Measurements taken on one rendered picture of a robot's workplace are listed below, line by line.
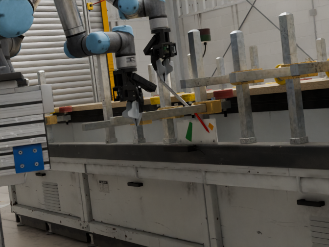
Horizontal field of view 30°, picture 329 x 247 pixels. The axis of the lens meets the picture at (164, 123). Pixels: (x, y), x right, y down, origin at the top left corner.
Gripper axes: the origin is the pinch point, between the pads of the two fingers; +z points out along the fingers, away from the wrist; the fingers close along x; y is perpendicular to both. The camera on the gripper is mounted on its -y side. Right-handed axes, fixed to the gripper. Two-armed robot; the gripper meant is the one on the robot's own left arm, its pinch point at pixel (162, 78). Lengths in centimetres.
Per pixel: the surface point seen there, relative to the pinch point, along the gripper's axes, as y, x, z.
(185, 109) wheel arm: 19.3, -4.8, 13.4
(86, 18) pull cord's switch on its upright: -266, 115, -68
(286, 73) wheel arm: 69, -1, 5
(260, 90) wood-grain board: 32.2, 23.0, 10.0
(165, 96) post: -9.4, 6.9, 7.6
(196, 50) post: 15.8, 6.7, -9.3
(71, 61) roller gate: -816, 375, -78
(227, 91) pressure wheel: 21.7, 15.5, 8.6
